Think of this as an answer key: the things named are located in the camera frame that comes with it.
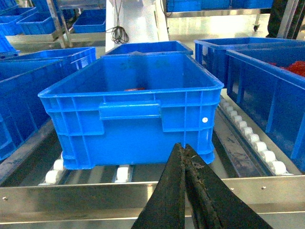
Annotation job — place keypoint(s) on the blue plastic bin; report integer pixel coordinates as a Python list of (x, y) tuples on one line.
[(132, 109), (151, 47), (21, 79)]

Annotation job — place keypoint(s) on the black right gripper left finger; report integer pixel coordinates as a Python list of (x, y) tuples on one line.
[(166, 207)]

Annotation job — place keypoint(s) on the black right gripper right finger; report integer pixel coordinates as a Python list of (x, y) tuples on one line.
[(214, 205)]

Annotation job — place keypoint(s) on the stainless steel shelf rack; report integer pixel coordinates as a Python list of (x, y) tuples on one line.
[(38, 191)]

